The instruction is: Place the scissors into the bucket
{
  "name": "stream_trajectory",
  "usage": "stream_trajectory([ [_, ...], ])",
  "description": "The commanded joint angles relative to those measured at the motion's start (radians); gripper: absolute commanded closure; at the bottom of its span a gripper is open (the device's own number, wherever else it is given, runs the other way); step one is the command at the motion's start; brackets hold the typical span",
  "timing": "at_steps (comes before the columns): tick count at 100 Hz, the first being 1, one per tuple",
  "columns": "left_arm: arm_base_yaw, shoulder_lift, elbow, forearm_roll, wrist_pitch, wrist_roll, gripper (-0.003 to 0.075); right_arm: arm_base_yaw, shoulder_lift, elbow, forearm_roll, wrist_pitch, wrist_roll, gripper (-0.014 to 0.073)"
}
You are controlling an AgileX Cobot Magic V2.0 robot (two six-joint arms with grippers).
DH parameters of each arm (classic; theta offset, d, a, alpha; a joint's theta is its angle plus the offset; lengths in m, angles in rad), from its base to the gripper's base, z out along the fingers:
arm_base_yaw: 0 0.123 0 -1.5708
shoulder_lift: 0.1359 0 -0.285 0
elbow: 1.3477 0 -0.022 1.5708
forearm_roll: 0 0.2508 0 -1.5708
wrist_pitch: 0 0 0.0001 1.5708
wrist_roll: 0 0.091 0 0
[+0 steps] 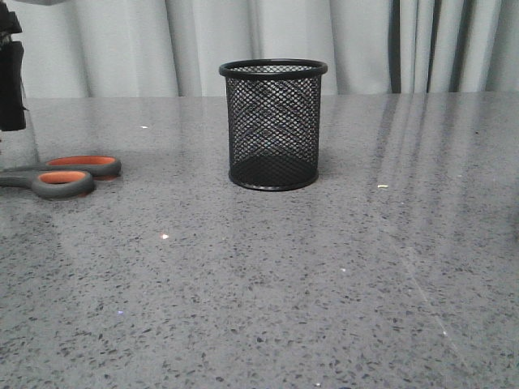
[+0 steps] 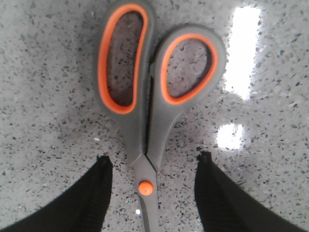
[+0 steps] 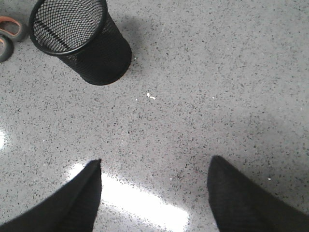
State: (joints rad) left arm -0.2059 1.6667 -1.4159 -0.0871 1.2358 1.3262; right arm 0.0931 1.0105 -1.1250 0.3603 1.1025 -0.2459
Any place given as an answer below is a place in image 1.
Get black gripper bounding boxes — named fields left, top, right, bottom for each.
left=1, top=7, right=26, bottom=131

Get grey orange handled scissors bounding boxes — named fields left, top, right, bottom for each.
left=1, top=155, right=122, bottom=199

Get grey white curtain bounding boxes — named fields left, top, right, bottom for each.
left=7, top=1, right=518, bottom=98

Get black mesh wire bucket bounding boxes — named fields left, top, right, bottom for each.
left=219, top=58, right=328, bottom=191

